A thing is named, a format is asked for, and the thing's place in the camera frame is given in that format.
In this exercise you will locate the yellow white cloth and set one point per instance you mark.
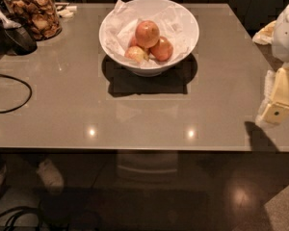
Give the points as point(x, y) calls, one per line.
point(265, 35)

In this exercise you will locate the white ceramic bowl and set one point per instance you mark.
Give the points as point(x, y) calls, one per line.
point(183, 23)

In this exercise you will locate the glass jar of dried chips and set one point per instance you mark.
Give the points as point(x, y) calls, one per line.
point(40, 15)

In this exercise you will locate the front yellow red apple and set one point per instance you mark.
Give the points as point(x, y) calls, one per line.
point(136, 53)

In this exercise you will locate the right red apple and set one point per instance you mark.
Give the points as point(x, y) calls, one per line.
point(162, 50)

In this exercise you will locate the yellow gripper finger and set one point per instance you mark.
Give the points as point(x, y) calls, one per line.
point(275, 105)

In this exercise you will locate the white shoe under table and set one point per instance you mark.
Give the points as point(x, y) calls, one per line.
point(50, 176)

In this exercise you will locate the small white items on table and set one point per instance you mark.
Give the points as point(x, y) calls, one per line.
point(66, 10)

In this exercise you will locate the white crumpled paper liner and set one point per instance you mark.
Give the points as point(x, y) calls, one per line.
point(118, 32)

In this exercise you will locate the silver spoon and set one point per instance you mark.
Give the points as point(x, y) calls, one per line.
point(7, 23)

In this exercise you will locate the black round lid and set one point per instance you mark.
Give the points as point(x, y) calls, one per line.
point(21, 41)

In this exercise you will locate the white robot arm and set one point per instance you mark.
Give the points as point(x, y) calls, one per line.
point(280, 42)

